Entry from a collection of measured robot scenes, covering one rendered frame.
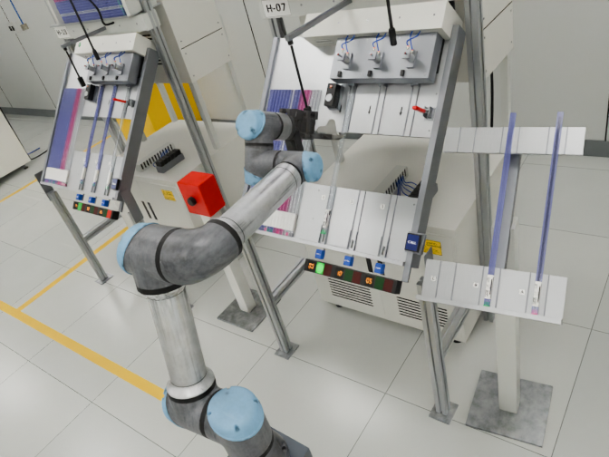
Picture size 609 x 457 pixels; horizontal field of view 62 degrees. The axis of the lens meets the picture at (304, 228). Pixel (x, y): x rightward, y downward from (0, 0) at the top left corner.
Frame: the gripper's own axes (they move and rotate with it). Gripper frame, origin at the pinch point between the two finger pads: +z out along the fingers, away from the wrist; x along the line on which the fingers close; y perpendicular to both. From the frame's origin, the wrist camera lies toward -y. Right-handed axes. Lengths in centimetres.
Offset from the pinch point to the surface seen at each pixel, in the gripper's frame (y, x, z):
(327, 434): -109, 0, 17
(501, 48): 35, -32, 59
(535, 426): -92, -64, 46
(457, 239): -31, -32, 38
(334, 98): 12.5, 3.7, 10.0
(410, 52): 25.3, -23.2, 6.7
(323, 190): -17.4, 3.8, 7.4
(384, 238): -28.5, -21.6, 5.0
